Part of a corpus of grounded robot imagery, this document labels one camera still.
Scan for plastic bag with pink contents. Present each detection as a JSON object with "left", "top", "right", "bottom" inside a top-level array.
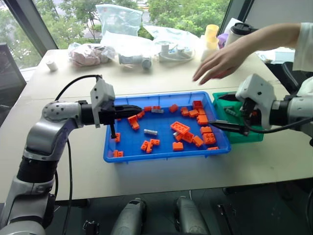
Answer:
[{"left": 67, "top": 42, "right": 116, "bottom": 68}]

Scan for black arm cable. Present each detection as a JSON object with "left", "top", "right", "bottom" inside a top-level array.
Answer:
[
  {"left": 242, "top": 114, "right": 313, "bottom": 134},
  {"left": 54, "top": 74, "right": 103, "bottom": 235}
]

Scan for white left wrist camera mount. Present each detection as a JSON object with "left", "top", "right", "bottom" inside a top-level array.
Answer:
[{"left": 89, "top": 78, "right": 116, "bottom": 129}]

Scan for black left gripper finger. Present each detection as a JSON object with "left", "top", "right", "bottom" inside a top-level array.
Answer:
[
  {"left": 115, "top": 111, "right": 139, "bottom": 119},
  {"left": 114, "top": 105, "right": 143, "bottom": 112}
]

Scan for black flat floor bracket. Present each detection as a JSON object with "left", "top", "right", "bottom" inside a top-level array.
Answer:
[{"left": 216, "top": 202, "right": 242, "bottom": 235}]

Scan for white papers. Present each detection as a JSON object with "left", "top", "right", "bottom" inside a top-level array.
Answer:
[{"left": 255, "top": 48, "right": 297, "bottom": 65}]

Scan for plastic bag with grey fittings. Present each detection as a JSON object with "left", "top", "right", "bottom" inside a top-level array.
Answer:
[{"left": 99, "top": 30, "right": 157, "bottom": 71}]

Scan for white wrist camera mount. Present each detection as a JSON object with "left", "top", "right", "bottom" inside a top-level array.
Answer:
[
  {"left": 89, "top": 78, "right": 116, "bottom": 129},
  {"left": 235, "top": 73, "right": 277, "bottom": 130}
]

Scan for silver rounded robot leg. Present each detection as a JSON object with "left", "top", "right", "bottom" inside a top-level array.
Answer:
[
  {"left": 173, "top": 195, "right": 211, "bottom": 235},
  {"left": 109, "top": 197, "right": 148, "bottom": 235}
]

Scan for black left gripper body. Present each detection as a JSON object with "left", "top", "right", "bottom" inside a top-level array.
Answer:
[{"left": 98, "top": 105, "right": 118, "bottom": 140}]

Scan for pale yellow container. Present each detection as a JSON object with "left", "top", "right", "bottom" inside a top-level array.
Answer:
[{"left": 200, "top": 36, "right": 220, "bottom": 62}]

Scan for yellow plastic cup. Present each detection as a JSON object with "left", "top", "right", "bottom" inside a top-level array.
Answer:
[{"left": 204, "top": 24, "right": 220, "bottom": 44}]

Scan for black monitor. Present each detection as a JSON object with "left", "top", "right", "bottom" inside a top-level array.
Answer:
[{"left": 0, "top": 42, "right": 27, "bottom": 110}]

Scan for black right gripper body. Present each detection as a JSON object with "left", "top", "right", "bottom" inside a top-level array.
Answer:
[{"left": 240, "top": 97, "right": 261, "bottom": 127}]

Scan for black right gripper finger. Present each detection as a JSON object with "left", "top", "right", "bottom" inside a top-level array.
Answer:
[
  {"left": 218, "top": 94, "right": 242, "bottom": 101},
  {"left": 210, "top": 119, "right": 250, "bottom": 136}
]

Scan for purple object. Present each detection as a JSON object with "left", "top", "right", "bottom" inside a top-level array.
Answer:
[{"left": 217, "top": 32, "right": 229, "bottom": 49}]

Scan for person's bare hand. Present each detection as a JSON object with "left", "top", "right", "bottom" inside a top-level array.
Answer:
[{"left": 192, "top": 40, "right": 253, "bottom": 86}]

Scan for blue plastic tray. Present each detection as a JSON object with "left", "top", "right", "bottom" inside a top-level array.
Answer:
[{"left": 103, "top": 91, "right": 232, "bottom": 165}]

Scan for white shirt sleeve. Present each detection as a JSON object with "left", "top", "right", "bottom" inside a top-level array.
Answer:
[{"left": 291, "top": 22, "right": 313, "bottom": 73}]

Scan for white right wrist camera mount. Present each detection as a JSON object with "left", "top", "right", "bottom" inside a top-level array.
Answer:
[{"left": 235, "top": 73, "right": 277, "bottom": 130}]

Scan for small white cylinder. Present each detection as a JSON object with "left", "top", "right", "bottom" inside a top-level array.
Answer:
[{"left": 45, "top": 59, "right": 58, "bottom": 72}]

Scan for orange square block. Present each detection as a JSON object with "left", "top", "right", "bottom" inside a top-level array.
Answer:
[
  {"left": 182, "top": 131, "right": 195, "bottom": 143},
  {"left": 196, "top": 114, "right": 209, "bottom": 126},
  {"left": 202, "top": 132, "right": 217, "bottom": 145}
]

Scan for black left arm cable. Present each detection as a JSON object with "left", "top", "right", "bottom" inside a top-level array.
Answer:
[{"left": 54, "top": 74, "right": 103, "bottom": 235}]

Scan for orange plastic building plate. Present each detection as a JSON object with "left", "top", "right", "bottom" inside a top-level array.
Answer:
[{"left": 170, "top": 120, "right": 191, "bottom": 135}]

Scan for green plastic bin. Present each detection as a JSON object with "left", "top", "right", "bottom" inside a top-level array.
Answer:
[{"left": 212, "top": 91, "right": 265, "bottom": 144}]

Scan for white tumbler with black lid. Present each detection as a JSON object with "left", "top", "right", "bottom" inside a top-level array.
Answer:
[{"left": 224, "top": 22, "right": 259, "bottom": 47}]

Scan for plastic bag with white parts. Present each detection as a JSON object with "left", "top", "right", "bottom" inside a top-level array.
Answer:
[{"left": 142, "top": 23, "right": 201, "bottom": 64}]

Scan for black office chair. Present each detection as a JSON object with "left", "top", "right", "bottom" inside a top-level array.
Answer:
[{"left": 265, "top": 61, "right": 309, "bottom": 96}]

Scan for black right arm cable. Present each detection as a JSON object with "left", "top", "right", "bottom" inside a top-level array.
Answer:
[{"left": 242, "top": 114, "right": 313, "bottom": 134}]

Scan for clear empty plastic bag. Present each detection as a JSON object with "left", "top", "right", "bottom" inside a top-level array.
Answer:
[{"left": 94, "top": 3, "right": 144, "bottom": 38}]

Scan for small black floor object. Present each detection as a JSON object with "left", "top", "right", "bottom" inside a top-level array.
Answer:
[{"left": 82, "top": 219, "right": 100, "bottom": 235}]

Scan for orange stepped block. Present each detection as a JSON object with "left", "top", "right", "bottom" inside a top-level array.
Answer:
[
  {"left": 127, "top": 115, "right": 141, "bottom": 131},
  {"left": 140, "top": 140, "right": 154, "bottom": 154}
]

